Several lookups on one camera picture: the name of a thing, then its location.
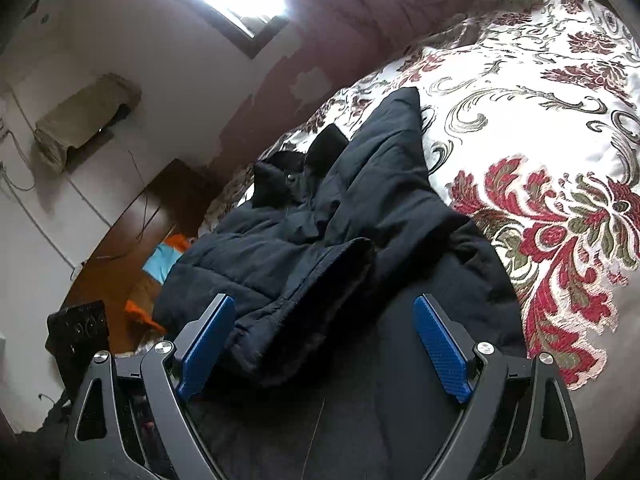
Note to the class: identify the black smooth garment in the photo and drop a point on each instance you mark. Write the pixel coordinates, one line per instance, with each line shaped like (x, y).
(380, 410)

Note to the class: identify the orange blue brown pillow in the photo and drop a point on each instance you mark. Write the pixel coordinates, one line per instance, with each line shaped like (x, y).
(162, 262)

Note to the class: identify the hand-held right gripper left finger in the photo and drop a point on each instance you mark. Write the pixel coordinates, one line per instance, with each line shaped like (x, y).
(207, 345)

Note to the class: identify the black box with round dials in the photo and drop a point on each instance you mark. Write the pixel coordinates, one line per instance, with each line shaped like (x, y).
(75, 330)

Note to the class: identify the cloth-covered wall air conditioner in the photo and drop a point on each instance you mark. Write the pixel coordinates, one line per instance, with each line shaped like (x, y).
(80, 115)

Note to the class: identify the pink curtain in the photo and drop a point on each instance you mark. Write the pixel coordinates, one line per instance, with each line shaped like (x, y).
(350, 5)

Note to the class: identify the floral patterned bedspread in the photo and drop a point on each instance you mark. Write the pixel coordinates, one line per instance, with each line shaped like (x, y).
(525, 125)

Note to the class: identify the brown wooden headboard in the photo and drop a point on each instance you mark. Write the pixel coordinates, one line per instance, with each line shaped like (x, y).
(130, 230)

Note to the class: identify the black puffer jacket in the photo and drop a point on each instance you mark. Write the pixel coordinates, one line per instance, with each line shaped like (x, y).
(300, 240)

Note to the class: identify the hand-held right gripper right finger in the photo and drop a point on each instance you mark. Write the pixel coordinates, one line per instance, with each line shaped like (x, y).
(442, 355)

